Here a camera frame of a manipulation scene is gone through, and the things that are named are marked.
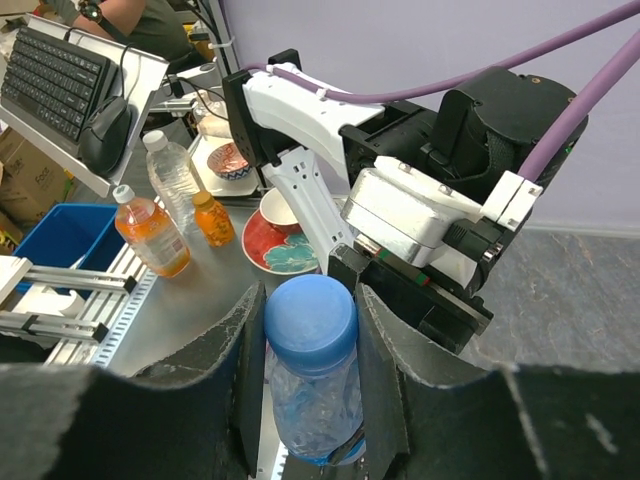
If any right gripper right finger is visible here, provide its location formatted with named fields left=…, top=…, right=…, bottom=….
left=356, top=285, right=639, bottom=479

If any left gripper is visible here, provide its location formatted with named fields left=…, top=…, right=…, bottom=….
left=328, top=244, right=494, bottom=354

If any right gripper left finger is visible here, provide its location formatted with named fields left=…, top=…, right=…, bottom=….
left=1, top=283, right=266, bottom=479

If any blue tinted plastic bottle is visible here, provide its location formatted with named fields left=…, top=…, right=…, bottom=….
left=266, top=352, right=366, bottom=466

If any blue bottle cap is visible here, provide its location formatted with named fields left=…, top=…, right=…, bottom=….
left=264, top=274, right=358, bottom=378

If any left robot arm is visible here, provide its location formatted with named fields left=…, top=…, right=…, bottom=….
left=222, top=49, right=587, bottom=353

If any large orange juice bottle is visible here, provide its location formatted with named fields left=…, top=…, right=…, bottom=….
left=112, top=184, right=191, bottom=278

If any small orange juice bottle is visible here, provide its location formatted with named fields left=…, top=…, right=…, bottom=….
left=192, top=190, right=235, bottom=247

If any clear capped water bottle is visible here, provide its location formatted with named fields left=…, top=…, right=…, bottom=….
left=142, top=130, right=205, bottom=233

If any red floral plate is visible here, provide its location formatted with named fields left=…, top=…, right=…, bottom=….
left=241, top=211, right=319, bottom=276

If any white bowl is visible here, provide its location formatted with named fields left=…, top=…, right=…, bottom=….
left=259, top=188, right=302, bottom=234

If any blue plastic bin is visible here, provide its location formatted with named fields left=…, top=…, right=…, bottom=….
left=14, top=203, right=135, bottom=299

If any patterned bowl on shelf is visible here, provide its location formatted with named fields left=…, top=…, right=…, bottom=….
left=207, top=142, right=252, bottom=181

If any cardboard box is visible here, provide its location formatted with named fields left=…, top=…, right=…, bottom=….
left=1, top=128, right=75, bottom=231

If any black computer mouse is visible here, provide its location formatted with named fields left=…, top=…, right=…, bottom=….
left=79, top=96, right=132, bottom=177

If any black keyboard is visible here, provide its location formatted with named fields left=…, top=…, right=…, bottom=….
left=1, top=27, right=118, bottom=157

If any person at desk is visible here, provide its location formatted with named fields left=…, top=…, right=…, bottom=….
left=45, top=0, right=193, bottom=62

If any white cable duct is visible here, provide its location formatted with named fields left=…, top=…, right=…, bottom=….
left=45, top=259, right=156, bottom=368

